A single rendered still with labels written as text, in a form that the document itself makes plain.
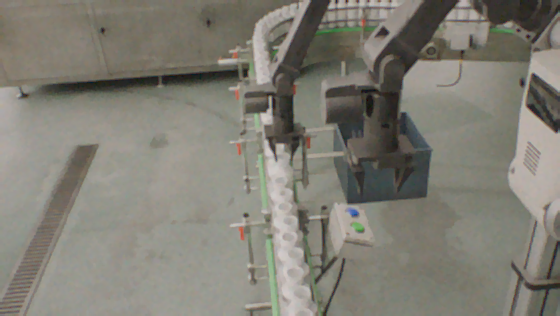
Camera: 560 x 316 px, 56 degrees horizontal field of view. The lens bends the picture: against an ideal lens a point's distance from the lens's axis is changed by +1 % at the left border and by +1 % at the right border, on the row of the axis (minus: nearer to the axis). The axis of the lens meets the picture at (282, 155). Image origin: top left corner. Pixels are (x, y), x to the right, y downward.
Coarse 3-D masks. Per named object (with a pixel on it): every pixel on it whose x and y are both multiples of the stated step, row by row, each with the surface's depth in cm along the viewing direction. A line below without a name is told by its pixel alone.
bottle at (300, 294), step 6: (300, 288) 107; (306, 288) 106; (294, 294) 106; (300, 294) 108; (306, 294) 107; (294, 300) 105; (300, 300) 104; (306, 300) 104; (288, 306) 108; (294, 306) 106; (300, 306) 105; (306, 306) 105; (312, 306) 107; (288, 312) 107; (294, 312) 106; (312, 312) 106
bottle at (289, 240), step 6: (282, 234) 121; (288, 234) 122; (294, 234) 121; (282, 240) 120; (288, 240) 123; (294, 240) 119; (282, 246) 120; (288, 246) 119; (294, 246) 120; (282, 252) 121; (282, 258) 121; (282, 264) 122; (282, 276) 124; (282, 282) 125
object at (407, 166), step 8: (376, 160) 87; (384, 160) 87; (392, 160) 87; (400, 160) 87; (408, 160) 88; (376, 168) 87; (384, 168) 87; (400, 168) 93; (408, 168) 88; (400, 176) 90; (408, 176) 89; (400, 184) 91
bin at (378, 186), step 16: (400, 112) 218; (320, 128) 213; (336, 128) 209; (352, 128) 220; (400, 128) 222; (416, 128) 207; (336, 144) 214; (416, 144) 208; (336, 160) 218; (416, 160) 194; (352, 176) 195; (368, 176) 196; (384, 176) 196; (416, 176) 198; (352, 192) 199; (368, 192) 199; (384, 192) 200; (400, 192) 201; (416, 192) 201
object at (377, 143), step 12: (372, 132) 85; (384, 132) 85; (396, 132) 86; (348, 144) 91; (360, 144) 90; (372, 144) 86; (384, 144) 86; (396, 144) 87; (408, 144) 89; (360, 156) 86; (372, 156) 86; (384, 156) 86; (396, 156) 87; (408, 156) 87
